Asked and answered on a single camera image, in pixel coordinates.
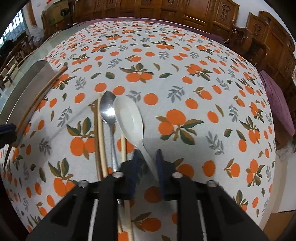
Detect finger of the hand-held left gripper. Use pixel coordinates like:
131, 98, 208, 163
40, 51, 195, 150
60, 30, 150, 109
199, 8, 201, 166
0, 124, 18, 149

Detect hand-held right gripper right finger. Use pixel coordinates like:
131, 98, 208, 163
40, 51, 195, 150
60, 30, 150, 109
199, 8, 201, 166
155, 149, 270, 241

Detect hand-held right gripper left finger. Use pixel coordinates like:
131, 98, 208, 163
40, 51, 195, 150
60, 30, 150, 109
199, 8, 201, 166
24, 149, 145, 241

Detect white plastic spoon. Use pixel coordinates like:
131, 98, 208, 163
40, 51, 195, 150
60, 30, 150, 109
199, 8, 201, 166
114, 96, 160, 181

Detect rectangular metal tray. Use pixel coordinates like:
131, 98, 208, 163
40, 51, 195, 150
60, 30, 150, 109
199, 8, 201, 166
0, 60, 58, 130

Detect metal spoon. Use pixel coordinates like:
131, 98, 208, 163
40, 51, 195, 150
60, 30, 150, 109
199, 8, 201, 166
100, 91, 123, 206

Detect wooden chair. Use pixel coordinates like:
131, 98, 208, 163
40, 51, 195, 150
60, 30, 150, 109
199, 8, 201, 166
0, 35, 35, 88

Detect orange print tablecloth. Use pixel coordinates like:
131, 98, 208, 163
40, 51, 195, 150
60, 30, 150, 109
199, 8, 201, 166
0, 20, 278, 241

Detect clear plastic bag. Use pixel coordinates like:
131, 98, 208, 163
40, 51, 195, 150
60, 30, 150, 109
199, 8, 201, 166
30, 25, 45, 45
276, 139, 296, 163

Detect window with metal grille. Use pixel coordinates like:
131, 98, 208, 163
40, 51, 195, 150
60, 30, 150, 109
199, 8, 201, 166
2, 9, 26, 44

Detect large cardboard box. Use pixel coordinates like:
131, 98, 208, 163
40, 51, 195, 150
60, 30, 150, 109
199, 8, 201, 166
42, 0, 70, 26

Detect purple armchair cushion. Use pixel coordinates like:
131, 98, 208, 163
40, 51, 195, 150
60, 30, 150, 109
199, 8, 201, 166
259, 70, 295, 137

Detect black desk fan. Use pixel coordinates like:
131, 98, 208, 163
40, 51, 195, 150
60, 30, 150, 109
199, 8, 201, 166
60, 7, 71, 24

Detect carved wooden sofa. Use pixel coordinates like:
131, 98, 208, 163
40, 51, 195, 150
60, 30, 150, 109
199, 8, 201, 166
42, 0, 255, 54

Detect carved wooden armchair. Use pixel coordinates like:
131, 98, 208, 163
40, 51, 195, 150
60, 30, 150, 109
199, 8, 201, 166
240, 10, 296, 151

